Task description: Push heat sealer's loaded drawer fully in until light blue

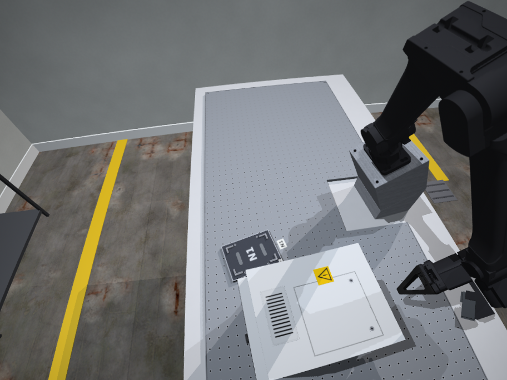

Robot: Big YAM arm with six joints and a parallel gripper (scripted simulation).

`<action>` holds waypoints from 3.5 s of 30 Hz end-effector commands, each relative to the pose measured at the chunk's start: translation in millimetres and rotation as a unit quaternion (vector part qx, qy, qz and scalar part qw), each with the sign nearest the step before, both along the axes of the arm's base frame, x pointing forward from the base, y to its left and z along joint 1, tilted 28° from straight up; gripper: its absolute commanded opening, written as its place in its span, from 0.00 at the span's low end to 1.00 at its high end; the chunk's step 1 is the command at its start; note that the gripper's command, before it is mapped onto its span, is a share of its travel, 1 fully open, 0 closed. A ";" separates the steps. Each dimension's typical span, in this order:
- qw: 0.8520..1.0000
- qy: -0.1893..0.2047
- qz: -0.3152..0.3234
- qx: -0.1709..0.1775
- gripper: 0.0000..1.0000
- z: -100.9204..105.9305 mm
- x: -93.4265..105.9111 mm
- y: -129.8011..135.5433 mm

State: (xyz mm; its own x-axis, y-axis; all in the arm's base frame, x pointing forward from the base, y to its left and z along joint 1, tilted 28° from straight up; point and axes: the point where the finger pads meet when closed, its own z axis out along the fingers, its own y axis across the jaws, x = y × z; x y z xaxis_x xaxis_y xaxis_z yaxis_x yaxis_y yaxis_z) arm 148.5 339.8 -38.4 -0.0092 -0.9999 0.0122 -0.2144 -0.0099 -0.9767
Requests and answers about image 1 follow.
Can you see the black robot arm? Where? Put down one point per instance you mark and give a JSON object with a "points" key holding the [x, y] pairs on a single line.
{"points": [[464, 59]]}

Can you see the small white label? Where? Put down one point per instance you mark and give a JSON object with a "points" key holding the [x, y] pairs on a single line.
{"points": [[281, 243]]}

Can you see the grey heat sealer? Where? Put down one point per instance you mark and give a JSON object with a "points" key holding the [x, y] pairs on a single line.
{"points": [[314, 310]]}

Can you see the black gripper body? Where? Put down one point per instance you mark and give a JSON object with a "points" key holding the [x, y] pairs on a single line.
{"points": [[432, 271]]}

